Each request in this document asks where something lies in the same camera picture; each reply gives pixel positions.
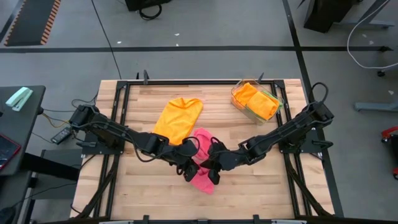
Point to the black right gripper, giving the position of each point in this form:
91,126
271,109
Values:
227,158

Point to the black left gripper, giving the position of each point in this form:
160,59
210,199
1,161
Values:
183,158

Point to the green microfiber towel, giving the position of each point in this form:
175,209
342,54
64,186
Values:
281,104

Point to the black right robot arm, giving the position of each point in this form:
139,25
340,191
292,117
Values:
280,132

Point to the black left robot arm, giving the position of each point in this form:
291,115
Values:
109,129

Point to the black table clamp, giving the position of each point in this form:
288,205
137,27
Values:
145,77
256,219
259,77
145,219

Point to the clear plastic bin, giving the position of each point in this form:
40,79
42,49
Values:
258,120

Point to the black power adapter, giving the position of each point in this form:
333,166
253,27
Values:
60,137

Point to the black box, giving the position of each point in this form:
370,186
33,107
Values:
146,3

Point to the grey desk foot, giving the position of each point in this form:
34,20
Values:
376,107

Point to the dark desk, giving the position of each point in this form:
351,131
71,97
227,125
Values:
18,130

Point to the red object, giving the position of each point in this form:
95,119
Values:
395,173
390,132

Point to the phone with red case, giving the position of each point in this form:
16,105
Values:
7,151

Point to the mint green stapler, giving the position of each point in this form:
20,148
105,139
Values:
18,98

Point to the black caster wheel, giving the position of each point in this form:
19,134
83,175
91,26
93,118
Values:
381,74

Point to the black mat with striped edge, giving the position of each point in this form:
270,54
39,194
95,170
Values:
31,21

